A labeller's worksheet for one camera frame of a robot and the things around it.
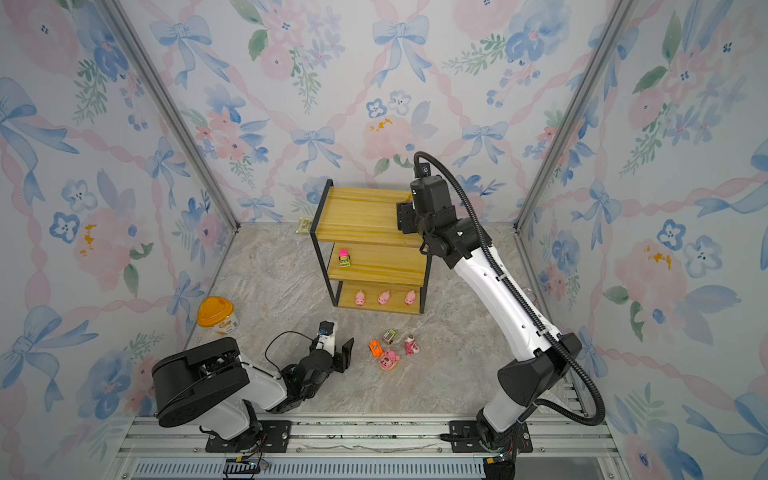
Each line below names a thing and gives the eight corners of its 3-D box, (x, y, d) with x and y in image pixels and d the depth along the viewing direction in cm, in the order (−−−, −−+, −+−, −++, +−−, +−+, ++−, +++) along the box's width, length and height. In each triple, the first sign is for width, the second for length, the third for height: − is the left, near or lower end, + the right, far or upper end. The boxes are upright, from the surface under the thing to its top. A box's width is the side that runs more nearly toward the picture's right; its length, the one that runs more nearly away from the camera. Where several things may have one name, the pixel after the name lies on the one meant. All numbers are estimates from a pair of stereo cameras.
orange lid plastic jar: (211, 337, 93) (193, 320, 84) (220, 314, 98) (203, 296, 89) (238, 337, 93) (223, 320, 84) (246, 314, 98) (232, 296, 89)
